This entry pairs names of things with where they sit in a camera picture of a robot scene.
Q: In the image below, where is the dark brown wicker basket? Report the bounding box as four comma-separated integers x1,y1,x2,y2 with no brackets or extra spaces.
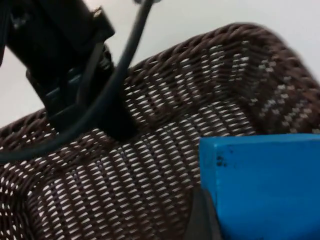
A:
0,21,320,240

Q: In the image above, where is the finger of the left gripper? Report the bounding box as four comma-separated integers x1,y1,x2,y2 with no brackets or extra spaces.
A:
95,68,140,144

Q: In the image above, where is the large blue cube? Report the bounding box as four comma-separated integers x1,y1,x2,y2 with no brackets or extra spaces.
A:
199,133,320,240

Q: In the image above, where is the black cable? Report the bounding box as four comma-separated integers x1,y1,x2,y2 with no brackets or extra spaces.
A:
0,0,155,165

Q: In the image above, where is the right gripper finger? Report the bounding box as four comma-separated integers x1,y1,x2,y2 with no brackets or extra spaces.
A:
184,187,224,240

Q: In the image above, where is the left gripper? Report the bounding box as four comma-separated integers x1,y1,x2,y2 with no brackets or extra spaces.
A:
0,0,116,134

